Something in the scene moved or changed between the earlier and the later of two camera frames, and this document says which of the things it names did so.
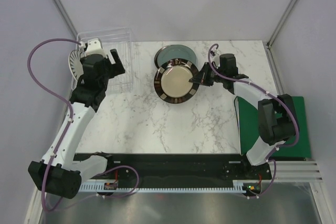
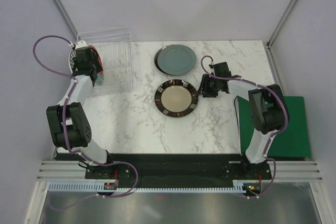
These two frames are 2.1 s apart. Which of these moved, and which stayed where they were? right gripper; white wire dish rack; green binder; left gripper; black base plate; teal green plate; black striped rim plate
Moved: black striped rim plate; left gripper; right gripper
Stayed: green binder; teal green plate; white wire dish rack; black base plate
